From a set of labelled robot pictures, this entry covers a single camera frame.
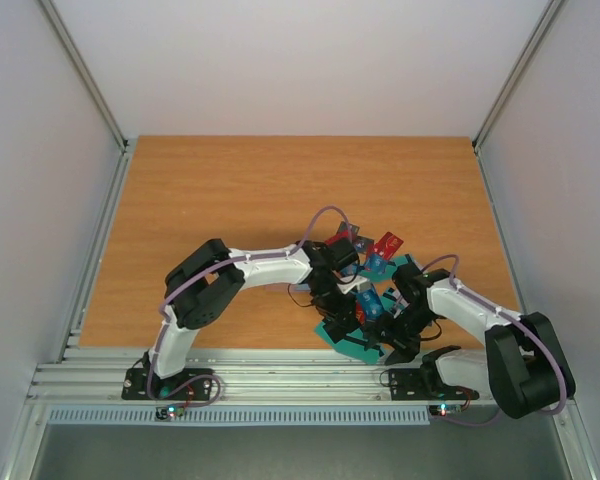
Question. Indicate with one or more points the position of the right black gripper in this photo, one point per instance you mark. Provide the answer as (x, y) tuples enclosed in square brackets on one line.
[(397, 340)]

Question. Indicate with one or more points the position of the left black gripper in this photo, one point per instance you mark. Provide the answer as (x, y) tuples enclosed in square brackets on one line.
[(339, 312)]

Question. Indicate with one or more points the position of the teal card with black stripe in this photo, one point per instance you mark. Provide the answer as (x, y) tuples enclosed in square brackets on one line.
[(355, 348)]

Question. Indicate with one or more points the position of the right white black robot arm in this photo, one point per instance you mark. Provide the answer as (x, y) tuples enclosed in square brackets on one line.
[(523, 365)]

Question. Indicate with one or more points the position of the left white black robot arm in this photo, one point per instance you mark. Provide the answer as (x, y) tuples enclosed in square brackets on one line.
[(200, 289)]

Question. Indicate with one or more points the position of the blue visa card centre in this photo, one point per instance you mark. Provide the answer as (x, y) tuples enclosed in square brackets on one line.
[(370, 304)]

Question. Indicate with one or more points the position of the teal card under black card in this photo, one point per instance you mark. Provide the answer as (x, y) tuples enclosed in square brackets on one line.
[(320, 332)]

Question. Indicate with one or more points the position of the teal card centre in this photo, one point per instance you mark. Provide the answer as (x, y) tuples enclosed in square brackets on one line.
[(376, 277)]

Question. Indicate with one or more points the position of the teal card right upper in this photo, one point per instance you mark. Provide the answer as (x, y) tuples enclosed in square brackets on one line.
[(406, 259)]

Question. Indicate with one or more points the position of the red card top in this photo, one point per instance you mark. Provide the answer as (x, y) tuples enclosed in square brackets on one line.
[(387, 246)]

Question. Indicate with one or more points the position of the right small circuit board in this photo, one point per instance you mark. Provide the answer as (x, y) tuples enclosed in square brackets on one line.
[(445, 410)]

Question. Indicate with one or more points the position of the small circuit board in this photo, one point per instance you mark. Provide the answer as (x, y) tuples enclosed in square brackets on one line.
[(445, 410), (170, 412)]

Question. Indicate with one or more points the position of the left small circuit board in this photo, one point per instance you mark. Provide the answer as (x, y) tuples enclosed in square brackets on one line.
[(170, 412)]

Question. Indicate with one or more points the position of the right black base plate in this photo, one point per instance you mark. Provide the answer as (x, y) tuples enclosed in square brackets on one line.
[(408, 384)]

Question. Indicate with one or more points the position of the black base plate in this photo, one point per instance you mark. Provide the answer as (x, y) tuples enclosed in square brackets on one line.
[(408, 384), (190, 384)]

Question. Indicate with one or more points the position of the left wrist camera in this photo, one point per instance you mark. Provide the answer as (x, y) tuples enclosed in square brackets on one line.
[(360, 284)]

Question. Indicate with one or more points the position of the grey slotted cable duct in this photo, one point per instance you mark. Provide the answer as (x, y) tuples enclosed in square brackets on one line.
[(244, 416)]

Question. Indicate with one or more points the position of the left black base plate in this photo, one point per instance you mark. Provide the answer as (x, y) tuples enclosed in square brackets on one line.
[(190, 384)]

